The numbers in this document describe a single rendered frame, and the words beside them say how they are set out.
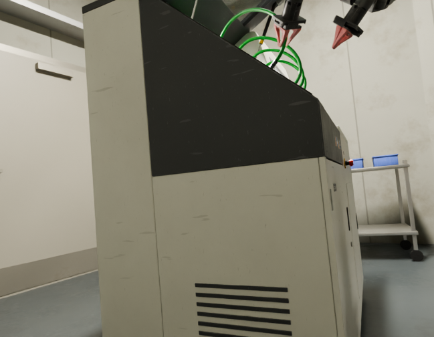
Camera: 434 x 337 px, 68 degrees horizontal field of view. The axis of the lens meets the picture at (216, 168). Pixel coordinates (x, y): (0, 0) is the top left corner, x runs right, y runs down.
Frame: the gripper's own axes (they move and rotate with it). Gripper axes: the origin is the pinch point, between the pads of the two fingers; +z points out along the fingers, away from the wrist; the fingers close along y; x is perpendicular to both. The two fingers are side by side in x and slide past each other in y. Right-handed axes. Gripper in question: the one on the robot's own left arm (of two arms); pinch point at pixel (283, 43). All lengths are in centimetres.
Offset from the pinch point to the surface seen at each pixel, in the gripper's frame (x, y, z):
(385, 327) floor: 83, -32, 106
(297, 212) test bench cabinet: 51, 27, 23
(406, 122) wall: -48, -241, 130
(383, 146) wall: -47, -224, 158
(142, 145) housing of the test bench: 1, 54, 30
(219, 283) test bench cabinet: 50, 48, 49
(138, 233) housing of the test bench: 20, 64, 53
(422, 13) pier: -95, -254, 41
